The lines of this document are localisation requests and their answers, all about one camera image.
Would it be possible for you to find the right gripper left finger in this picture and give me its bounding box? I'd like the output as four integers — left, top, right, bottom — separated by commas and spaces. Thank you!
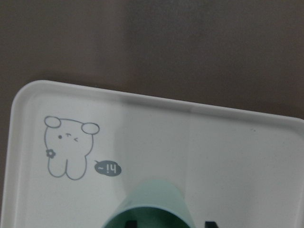
125, 220, 137, 228

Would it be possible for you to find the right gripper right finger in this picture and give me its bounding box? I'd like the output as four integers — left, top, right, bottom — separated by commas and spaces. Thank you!
205, 221, 219, 228

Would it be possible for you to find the light green cup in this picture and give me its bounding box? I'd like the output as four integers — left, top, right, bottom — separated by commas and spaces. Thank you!
102, 179, 195, 228

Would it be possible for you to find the cream rabbit tray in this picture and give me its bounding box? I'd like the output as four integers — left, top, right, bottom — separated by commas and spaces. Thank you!
0, 80, 304, 228

